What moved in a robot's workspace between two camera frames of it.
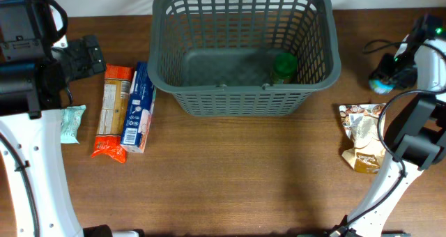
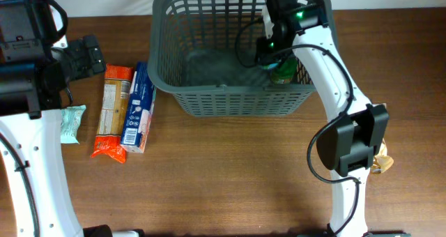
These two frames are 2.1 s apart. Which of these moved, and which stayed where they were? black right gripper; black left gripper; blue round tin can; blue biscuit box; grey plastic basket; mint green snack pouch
Moved: blue round tin can; black right gripper
Stayed: grey plastic basket; blue biscuit box; black left gripper; mint green snack pouch
